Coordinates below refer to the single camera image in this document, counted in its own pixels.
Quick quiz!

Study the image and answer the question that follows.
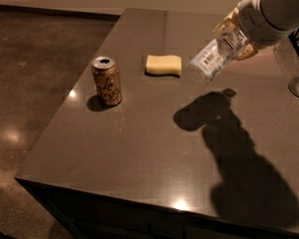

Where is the orange soda can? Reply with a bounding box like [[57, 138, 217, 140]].
[[92, 56, 122, 107]]

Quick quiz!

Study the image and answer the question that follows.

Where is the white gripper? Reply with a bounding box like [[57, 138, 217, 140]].
[[213, 0, 291, 61]]

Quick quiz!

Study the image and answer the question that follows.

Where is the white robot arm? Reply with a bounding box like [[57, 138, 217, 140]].
[[214, 0, 299, 60]]

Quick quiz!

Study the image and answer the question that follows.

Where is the yellow sponge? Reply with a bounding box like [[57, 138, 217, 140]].
[[146, 55, 181, 77]]

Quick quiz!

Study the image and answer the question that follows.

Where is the clear plastic water bottle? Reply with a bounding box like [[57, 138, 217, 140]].
[[187, 30, 248, 85]]

